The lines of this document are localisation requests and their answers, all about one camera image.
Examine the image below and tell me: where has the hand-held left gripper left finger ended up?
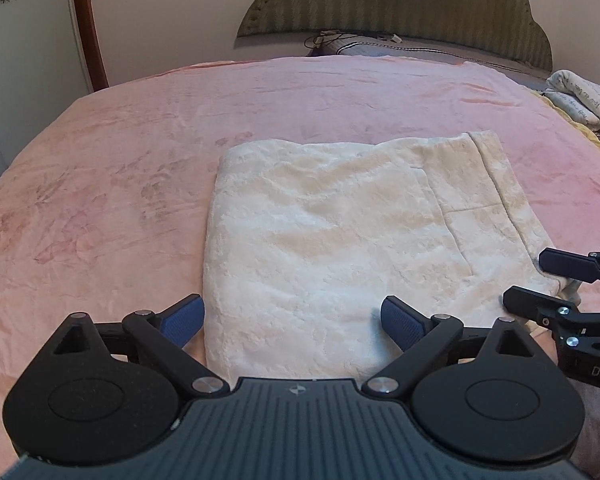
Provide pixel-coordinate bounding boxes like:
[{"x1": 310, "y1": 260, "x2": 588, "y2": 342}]
[{"x1": 35, "y1": 294, "x2": 231, "y2": 401}]

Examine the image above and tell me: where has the yellow blanket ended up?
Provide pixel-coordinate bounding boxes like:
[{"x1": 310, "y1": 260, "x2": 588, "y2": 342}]
[{"x1": 537, "y1": 91, "x2": 600, "y2": 166}]

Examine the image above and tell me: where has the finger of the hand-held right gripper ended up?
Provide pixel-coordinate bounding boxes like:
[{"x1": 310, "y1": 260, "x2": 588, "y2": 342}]
[
  {"x1": 502, "y1": 285, "x2": 600, "y2": 356},
  {"x1": 538, "y1": 244, "x2": 600, "y2": 292}
]

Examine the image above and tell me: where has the white printed cloth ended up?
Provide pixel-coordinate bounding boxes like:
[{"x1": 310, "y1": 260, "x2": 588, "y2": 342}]
[{"x1": 545, "y1": 69, "x2": 600, "y2": 141}]

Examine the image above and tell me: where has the olive padded headboard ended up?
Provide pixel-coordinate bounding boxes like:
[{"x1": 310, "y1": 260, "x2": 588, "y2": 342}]
[{"x1": 235, "y1": 0, "x2": 555, "y2": 72}]

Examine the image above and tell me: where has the white floral door panel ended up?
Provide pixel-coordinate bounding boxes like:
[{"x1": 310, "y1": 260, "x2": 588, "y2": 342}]
[{"x1": 0, "y1": 0, "x2": 93, "y2": 201}]

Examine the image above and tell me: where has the pink blanket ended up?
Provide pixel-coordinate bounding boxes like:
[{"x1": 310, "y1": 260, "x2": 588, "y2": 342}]
[{"x1": 0, "y1": 55, "x2": 600, "y2": 480}]

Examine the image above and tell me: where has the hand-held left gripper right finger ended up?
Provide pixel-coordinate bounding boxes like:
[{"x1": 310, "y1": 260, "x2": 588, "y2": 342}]
[{"x1": 362, "y1": 295, "x2": 548, "y2": 403}]

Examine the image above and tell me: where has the grey pillow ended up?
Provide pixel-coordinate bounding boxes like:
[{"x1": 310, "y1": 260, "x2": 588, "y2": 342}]
[{"x1": 325, "y1": 40, "x2": 548, "y2": 81}]

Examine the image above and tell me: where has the black charging cable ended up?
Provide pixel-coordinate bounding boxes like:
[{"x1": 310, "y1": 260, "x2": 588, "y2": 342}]
[{"x1": 304, "y1": 30, "x2": 347, "y2": 57}]

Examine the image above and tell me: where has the brown wooden door frame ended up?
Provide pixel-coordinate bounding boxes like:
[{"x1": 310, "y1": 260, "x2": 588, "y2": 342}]
[{"x1": 67, "y1": 0, "x2": 111, "y2": 95}]

